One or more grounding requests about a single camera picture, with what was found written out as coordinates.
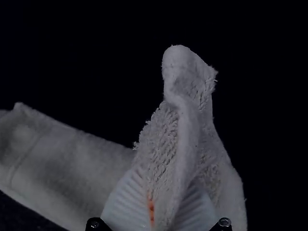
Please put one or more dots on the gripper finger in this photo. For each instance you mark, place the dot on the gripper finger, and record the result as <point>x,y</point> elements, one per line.
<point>127,204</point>
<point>195,211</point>

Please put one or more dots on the pale towel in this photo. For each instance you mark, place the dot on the pale towel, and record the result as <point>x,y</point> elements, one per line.
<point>187,130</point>

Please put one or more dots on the black mat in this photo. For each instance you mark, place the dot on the black mat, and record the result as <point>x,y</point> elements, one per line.
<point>72,48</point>

